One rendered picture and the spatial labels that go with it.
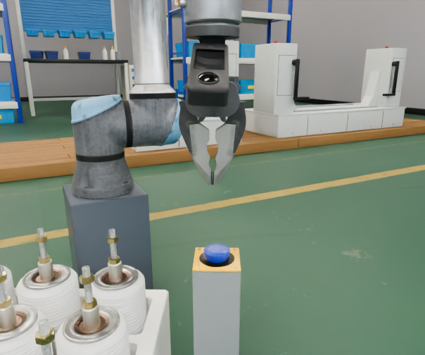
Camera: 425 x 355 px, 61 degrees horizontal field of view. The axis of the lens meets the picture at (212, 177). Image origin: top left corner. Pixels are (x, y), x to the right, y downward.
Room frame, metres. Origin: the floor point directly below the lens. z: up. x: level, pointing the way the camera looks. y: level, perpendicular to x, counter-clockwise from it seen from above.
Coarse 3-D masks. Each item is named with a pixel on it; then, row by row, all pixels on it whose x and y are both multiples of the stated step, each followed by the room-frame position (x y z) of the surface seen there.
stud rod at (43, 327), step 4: (40, 320) 0.30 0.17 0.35; (44, 320) 0.30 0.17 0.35; (48, 320) 0.31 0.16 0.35; (40, 324) 0.30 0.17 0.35; (44, 324) 0.30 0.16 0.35; (48, 324) 0.30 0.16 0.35; (40, 328) 0.30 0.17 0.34; (44, 328) 0.30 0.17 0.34; (48, 328) 0.30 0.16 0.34; (40, 332) 0.30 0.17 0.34; (44, 332) 0.30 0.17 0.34; (48, 332) 0.30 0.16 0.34; (48, 344) 0.30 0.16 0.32; (44, 348) 0.30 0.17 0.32; (48, 348) 0.30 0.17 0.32; (52, 348) 0.31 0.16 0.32; (44, 352) 0.30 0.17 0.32; (48, 352) 0.30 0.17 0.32; (52, 352) 0.30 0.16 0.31
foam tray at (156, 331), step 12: (156, 300) 0.58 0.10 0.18; (168, 300) 0.61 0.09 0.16; (156, 312) 0.55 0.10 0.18; (168, 312) 0.60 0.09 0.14; (144, 324) 0.52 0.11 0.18; (156, 324) 0.51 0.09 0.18; (168, 324) 0.60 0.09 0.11; (132, 336) 0.49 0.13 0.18; (144, 336) 0.49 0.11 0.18; (156, 336) 0.49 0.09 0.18; (168, 336) 0.59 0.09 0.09; (132, 348) 0.47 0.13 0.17; (144, 348) 0.46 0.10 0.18; (156, 348) 0.47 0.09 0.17; (168, 348) 0.59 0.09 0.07
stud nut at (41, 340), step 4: (52, 328) 0.31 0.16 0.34; (36, 332) 0.30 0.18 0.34; (52, 332) 0.30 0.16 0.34; (36, 336) 0.30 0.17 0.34; (40, 336) 0.30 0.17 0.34; (44, 336) 0.30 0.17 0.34; (48, 336) 0.30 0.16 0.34; (52, 336) 0.30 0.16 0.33; (36, 340) 0.30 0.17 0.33; (40, 340) 0.30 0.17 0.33; (44, 340) 0.30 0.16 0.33; (48, 340) 0.30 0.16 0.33; (52, 340) 0.30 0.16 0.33; (40, 344) 0.30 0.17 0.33; (44, 344) 0.29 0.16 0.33
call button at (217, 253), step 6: (210, 246) 0.50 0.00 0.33; (216, 246) 0.50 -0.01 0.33; (222, 246) 0.50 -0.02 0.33; (204, 252) 0.49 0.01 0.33; (210, 252) 0.48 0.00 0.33; (216, 252) 0.48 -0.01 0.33; (222, 252) 0.48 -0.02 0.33; (228, 252) 0.49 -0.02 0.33; (210, 258) 0.48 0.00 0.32; (216, 258) 0.47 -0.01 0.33; (222, 258) 0.48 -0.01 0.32
